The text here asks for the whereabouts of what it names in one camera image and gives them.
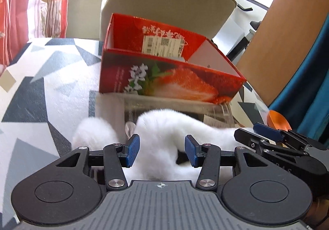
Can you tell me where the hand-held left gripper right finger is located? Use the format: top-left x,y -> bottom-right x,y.
184,134 -> 269,191

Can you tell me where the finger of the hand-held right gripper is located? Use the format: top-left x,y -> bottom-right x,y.
253,123 -> 310,155
234,128 -> 266,151

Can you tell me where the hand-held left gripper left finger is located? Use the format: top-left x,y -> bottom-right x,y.
55,134 -> 140,191

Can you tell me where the white fluffy plush toy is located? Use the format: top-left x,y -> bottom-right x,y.
72,109 -> 255,181

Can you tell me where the printed clear plastic packet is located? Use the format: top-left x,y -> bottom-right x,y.
96,92 -> 243,143

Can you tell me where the red strawberry print cardboard box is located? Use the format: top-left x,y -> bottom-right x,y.
99,13 -> 247,104

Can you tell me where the orange plastic spoon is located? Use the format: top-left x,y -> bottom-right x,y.
267,110 -> 292,131

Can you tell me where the teal curtain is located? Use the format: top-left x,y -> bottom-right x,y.
269,22 -> 329,143

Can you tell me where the exercise bike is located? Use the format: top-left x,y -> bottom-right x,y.
226,1 -> 263,62

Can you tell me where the wooden panel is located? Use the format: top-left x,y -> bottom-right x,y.
236,0 -> 329,107

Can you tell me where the geometric patterned tablecloth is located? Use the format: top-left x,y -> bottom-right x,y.
0,37 -> 270,230

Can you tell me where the dried grass plant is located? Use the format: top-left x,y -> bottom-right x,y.
41,0 -> 68,38

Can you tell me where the red and white curtain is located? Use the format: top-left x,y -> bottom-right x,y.
0,0 -> 75,66

